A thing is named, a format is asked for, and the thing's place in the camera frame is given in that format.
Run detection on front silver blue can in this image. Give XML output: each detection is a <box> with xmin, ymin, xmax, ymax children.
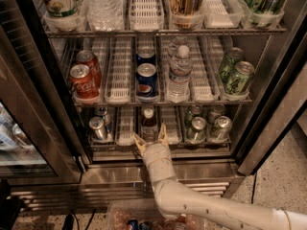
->
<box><xmin>89</xmin><ymin>116</ymin><xmax>107</xmax><ymax>140</ymax></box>

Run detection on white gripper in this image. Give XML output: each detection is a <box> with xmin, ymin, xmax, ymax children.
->
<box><xmin>132</xmin><ymin>123</ymin><xmax>177</xmax><ymax>184</ymax></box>

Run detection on rear blue pepsi can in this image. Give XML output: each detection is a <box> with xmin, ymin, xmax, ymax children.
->
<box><xmin>136</xmin><ymin>47</ymin><xmax>155</xmax><ymax>65</ymax></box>

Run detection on rear silver blue can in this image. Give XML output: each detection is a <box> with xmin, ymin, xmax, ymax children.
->
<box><xmin>95</xmin><ymin>107</ymin><xmax>112</xmax><ymax>132</ymax></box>

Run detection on black plug left floor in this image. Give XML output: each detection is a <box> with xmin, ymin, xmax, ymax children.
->
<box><xmin>61</xmin><ymin>211</ymin><xmax>80</xmax><ymax>230</ymax></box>

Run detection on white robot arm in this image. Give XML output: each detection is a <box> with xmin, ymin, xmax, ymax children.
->
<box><xmin>132</xmin><ymin>126</ymin><xmax>307</xmax><ymax>230</ymax></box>

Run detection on blue can in bin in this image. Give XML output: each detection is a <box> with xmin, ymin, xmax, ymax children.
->
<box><xmin>127</xmin><ymin>218</ymin><xmax>139</xmax><ymax>230</ymax></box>

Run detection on front green soda can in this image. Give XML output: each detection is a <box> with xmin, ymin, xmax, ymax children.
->
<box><xmin>224</xmin><ymin>61</ymin><xmax>255</xmax><ymax>95</ymax></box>

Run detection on red cola can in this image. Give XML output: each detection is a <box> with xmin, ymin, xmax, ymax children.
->
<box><xmin>76</xmin><ymin>50</ymin><xmax>102</xmax><ymax>87</ymax></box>
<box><xmin>69</xmin><ymin>64</ymin><xmax>99</xmax><ymax>99</ymax></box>

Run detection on front clear water bottle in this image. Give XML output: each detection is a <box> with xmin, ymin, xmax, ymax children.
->
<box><xmin>168</xmin><ymin>45</ymin><xmax>192</xmax><ymax>103</ymax></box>

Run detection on clear plastic bin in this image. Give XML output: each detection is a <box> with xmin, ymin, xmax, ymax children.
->
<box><xmin>106</xmin><ymin>198</ymin><xmax>205</xmax><ymax>230</ymax></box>

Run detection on fridge door right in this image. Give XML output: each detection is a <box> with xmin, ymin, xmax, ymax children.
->
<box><xmin>236</xmin><ymin>11</ymin><xmax>307</xmax><ymax>175</ymax></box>

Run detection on front red cola can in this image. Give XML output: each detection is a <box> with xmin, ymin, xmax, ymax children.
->
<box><xmin>69</xmin><ymin>64</ymin><xmax>99</xmax><ymax>99</ymax></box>

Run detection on silver blue can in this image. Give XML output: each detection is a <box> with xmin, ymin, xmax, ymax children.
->
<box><xmin>89</xmin><ymin>116</ymin><xmax>107</xmax><ymax>140</ymax></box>
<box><xmin>95</xmin><ymin>107</ymin><xmax>112</xmax><ymax>132</ymax></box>

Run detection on brown tea bottle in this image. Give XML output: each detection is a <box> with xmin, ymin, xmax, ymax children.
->
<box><xmin>170</xmin><ymin>0</ymin><xmax>204</xmax><ymax>30</ymax></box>

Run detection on front blue pepsi can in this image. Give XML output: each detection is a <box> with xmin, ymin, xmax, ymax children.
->
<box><xmin>136</xmin><ymin>63</ymin><xmax>157</xmax><ymax>98</ymax></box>

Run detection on rear left green can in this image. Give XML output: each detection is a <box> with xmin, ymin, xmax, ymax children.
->
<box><xmin>184</xmin><ymin>104</ymin><xmax>203</xmax><ymax>127</ymax></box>

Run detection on front right green can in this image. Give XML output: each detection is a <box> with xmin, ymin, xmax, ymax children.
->
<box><xmin>209</xmin><ymin>116</ymin><xmax>232</xmax><ymax>141</ymax></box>

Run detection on blue pepsi can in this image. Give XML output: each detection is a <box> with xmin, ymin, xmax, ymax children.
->
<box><xmin>136</xmin><ymin>63</ymin><xmax>157</xmax><ymax>98</ymax></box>
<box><xmin>136</xmin><ymin>47</ymin><xmax>155</xmax><ymax>65</ymax></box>

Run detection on rear right green can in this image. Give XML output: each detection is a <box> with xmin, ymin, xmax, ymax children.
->
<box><xmin>206</xmin><ymin>104</ymin><xmax>225</xmax><ymax>124</ymax></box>

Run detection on brown bottle white cap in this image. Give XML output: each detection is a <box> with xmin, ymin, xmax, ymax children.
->
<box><xmin>141</xmin><ymin>107</ymin><xmax>158</xmax><ymax>143</ymax></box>

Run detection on front left green can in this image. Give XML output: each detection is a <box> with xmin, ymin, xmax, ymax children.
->
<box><xmin>186</xmin><ymin>117</ymin><xmax>206</xmax><ymax>143</ymax></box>

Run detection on green white 7up bottle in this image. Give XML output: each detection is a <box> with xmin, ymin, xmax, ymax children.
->
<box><xmin>43</xmin><ymin>0</ymin><xmax>78</xmax><ymax>18</ymax></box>

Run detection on green soda can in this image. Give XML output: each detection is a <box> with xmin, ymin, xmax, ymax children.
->
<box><xmin>219</xmin><ymin>47</ymin><xmax>244</xmax><ymax>83</ymax></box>
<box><xmin>224</xmin><ymin>61</ymin><xmax>255</xmax><ymax>95</ymax></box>

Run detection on black cable on floor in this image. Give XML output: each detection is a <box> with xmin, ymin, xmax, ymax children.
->
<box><xmin>250</xmin><ymin>172</ymin><xmax>257</xmax><ymax>206</ymax></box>

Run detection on fridge glass door left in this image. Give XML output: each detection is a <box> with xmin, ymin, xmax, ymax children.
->
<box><xmin>0</xmin><ymin>0</ymin><xmax>82</xmax><ymax>185</ymax></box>

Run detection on rear green soda can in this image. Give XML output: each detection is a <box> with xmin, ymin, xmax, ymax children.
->
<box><xmin>219</xmin><ymin>47</ymin><xmax>244</xmax><ymax>83</ymax></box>

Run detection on steel fridge base grille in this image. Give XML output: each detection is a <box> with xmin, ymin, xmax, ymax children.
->
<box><xmin>12</xmin><ymin>160</ymin><xmax>245</xmax><ymax>211</ymax></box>

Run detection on rear red cola can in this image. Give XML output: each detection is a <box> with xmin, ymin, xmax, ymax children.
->
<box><xmin>76</xmin><ymin>50</ymin><xmax>102</xmax><ymax>87</ymax></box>

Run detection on brown bottle in bin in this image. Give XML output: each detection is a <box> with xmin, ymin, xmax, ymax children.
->
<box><xmin>174</xmin><ymin>214</ymin><xmax>188</xmax><ymax>230</ymax></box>

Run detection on large clear water bottle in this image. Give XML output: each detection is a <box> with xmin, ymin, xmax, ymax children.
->
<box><xmin>85</xmin><ymin>0</ymin><xmax>124</xmax><ymax>32</ymax></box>

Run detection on rear clear water bottle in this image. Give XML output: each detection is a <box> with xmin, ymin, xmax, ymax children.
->
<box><xmin>167</xmin><ymin>35</ymin><xmax>188</xmax><ymax>58</ymax></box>

